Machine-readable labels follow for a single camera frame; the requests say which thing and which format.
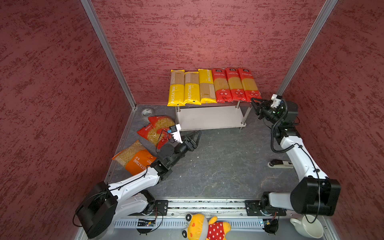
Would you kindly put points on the aluminium corner post right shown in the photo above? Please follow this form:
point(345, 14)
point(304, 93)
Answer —
point(308, 42)

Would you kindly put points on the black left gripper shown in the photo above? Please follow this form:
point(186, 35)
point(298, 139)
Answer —
point(193, 144)

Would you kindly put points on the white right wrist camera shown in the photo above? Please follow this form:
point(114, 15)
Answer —
point(276, 101)

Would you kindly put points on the white two-tier shelf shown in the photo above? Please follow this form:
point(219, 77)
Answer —
point(210, 118)

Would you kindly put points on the aluminium corner post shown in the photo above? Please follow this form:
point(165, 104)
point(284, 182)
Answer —
point(96, 24)
point(308, 42)

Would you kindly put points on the yellow plush toy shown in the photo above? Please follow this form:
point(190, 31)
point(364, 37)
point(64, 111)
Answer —
point(200, 228)

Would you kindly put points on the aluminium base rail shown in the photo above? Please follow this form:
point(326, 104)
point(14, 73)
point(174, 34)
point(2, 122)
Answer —
point(242, 215)

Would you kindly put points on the red spaghetti bag front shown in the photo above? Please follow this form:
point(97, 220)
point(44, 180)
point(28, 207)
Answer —
point(249, 85)

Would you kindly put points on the aluminium corner post left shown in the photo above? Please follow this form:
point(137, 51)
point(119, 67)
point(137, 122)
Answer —
point(96, 24)

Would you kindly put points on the white ceramic cup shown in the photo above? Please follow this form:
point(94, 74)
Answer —
point(308, 227)

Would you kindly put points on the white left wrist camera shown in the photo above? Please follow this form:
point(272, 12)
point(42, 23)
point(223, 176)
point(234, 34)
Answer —
point(174, 131)

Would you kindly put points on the orange macaroni bag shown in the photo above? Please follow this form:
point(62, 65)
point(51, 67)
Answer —
point(135, 158)

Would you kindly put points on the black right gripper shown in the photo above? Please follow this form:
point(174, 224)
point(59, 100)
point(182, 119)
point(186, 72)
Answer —
point(259, 109)

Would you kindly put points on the yellow spaghetti bag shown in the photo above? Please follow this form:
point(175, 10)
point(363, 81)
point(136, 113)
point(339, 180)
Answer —
point(177, 89)
point(192, 89)
point(207, 88)

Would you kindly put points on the red spaghetti bag back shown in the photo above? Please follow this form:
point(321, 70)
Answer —
point(235, 84)

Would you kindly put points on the red spaghetti bag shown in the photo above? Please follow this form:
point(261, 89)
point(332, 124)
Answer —
point(249, 85)
point(222, 89)
point(235, 84)

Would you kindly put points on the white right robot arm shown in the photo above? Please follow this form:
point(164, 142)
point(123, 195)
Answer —
point(315, 194)

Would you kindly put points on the red macaroni bag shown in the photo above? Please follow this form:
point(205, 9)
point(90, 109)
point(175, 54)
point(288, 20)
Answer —
point(156, 132)

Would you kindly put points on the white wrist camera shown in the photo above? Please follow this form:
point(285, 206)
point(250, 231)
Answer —
point(174, 131)
point(276, 101)

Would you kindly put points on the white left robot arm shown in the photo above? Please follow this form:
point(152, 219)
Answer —
point(105, 203)

